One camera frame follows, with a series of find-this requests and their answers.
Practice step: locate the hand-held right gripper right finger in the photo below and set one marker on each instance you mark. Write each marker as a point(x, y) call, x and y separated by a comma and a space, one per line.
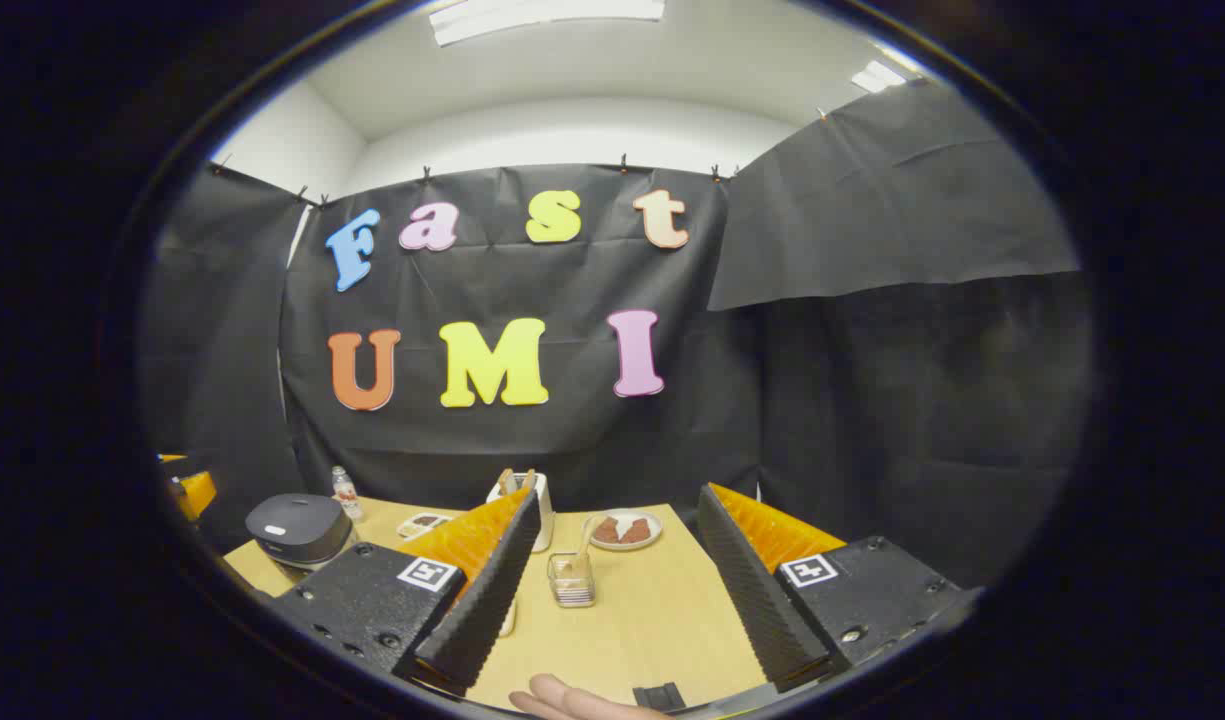
point(757, 600)

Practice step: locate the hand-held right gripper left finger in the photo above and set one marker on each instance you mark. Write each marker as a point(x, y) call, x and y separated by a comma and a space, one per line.
point(487, 600)

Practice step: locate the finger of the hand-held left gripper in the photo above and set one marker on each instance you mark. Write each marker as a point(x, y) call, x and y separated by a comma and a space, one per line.
point(197, 492)

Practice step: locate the dark grey rice cooker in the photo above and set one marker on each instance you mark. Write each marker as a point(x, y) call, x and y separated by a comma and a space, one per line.
point(297, 530)

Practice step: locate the wooden spoon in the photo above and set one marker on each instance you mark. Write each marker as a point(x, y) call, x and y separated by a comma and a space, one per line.
point(584, 545)

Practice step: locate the white toaster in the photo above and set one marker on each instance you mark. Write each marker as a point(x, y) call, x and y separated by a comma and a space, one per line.
point(545, 520)

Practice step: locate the white divided condiment dish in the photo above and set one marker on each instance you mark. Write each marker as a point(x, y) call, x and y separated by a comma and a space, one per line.
point(422, 525)

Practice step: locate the brown meat patty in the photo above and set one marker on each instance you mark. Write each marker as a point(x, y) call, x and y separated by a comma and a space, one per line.
point(638, 531)
point(605, 531)

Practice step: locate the small clear plastic bottle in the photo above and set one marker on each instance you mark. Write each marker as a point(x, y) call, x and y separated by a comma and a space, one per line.
point(347, 495)

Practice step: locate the white round plate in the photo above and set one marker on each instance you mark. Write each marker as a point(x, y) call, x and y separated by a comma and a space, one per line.
point(623, 520)

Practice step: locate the black backdrop cloth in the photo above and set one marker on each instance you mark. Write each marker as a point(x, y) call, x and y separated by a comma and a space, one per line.
point(822, 400)

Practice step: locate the small ceiling light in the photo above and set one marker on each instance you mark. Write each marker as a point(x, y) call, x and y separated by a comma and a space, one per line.
point(877, 76)

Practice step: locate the long ceiling light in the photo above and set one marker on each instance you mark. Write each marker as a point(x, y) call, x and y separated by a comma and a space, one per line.
point(547, 15)

